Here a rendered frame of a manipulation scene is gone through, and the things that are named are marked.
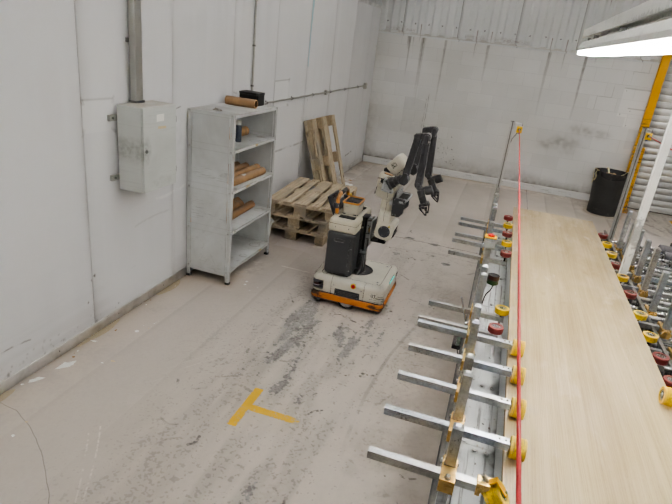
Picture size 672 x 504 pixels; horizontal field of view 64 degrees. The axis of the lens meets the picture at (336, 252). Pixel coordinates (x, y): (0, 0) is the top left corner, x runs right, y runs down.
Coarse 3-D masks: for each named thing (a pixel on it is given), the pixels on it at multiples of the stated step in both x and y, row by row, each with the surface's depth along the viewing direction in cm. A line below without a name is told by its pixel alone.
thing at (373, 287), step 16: (320, 272) 480; (352, 272) 490; (368, 272) 494; (384, 272) 496; (320, 288) 480; (336, 288) 475; (352, 288) 469; (368, 288) 466; (384, 288) 467; (352, 304) 475; (368, 304) 470; (384, 304) 475
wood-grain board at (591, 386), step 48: (528, 240) 430; (576, 240) 444; (528, 288) 340; (576, 288) 349; (528, 336) 281; (576, 336) 287; (624, 336) 293; (528, 384) 239; (576, 384) 244; (624, 384) 248; (528, 432) 209; (576, 432) 212; (624, 432) 215; (528, 480) 185; (576, 480) 187; (624, 480) 190
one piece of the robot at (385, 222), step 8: (384, 176) 446; (392, 176) 445; (400, 184) 467; (376, 192) 459; (384, 192) 457; (384, 200) 460; (384, 208) 463; (384, 216) 460; (392, 216) 461; (376, 224) 466; (384, 224) 463; (392, 224) 462; (376, 232) 467; (384, 232) 465; (392, 232) 463
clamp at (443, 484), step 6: (444, 456) 181; (444, 462) 179; (456, 462) 179; (444, 468) 176; (450, 468) 176; (456, 468) 177; (444, 474) 174; (450, 474) 174; (438, 480) 176; (444, 480) 171; (450, 480) 171; (438, 486) 173; (444, 486) 172; (450, 486) 171; (444, 492) 173; (450, 492) 172
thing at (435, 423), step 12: (384, 408) 204; (396, 408) 204; (408, 420) 202; (420, 420) 200; (432, 420) 200; (444, 420) 200; (468, 432) 196; (480, 432) 196; (492, 444) 194; (504, 444) 192
